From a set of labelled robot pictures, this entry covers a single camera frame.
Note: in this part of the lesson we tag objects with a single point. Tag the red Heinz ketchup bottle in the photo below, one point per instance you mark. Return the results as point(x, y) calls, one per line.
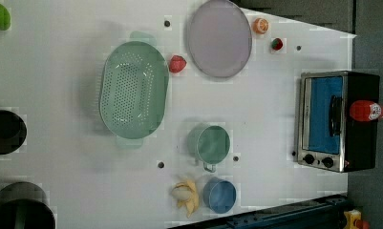
point(366, 111)

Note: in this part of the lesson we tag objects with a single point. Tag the green metal mug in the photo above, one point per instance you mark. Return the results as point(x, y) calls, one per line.
point(209, 144)

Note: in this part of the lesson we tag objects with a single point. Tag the red tomato toy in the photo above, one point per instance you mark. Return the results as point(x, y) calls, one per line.
point(177, 64)

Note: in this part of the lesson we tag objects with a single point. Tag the green oval colander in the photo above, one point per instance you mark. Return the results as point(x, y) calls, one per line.
point(133, 90)

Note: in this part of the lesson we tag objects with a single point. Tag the peeled banana toy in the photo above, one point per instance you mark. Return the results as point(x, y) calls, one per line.
point(187, 196)

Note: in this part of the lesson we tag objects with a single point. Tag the grey round plate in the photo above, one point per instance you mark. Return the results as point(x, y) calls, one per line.
point(219, 38)

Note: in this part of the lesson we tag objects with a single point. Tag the blue bowl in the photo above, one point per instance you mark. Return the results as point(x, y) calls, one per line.
point(219, 195)

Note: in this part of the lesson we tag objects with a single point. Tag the red strawberry toy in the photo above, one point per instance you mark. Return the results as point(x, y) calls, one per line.
point(277, 44)

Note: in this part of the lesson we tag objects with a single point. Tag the orange slice toy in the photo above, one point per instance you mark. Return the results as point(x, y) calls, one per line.
point(260, 26)

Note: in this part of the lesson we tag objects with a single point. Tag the dark blue crate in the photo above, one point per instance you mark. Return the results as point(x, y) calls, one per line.
point(319, 213)

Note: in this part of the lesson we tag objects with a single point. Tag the small black cylinder cup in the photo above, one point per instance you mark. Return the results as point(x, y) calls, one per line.
point(13, 132)

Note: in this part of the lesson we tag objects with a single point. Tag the yellow red toy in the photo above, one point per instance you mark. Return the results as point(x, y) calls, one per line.
point(355, 221)

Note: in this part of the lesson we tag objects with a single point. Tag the large black cylinder cup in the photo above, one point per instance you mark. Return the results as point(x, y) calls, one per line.
point(24, 205)

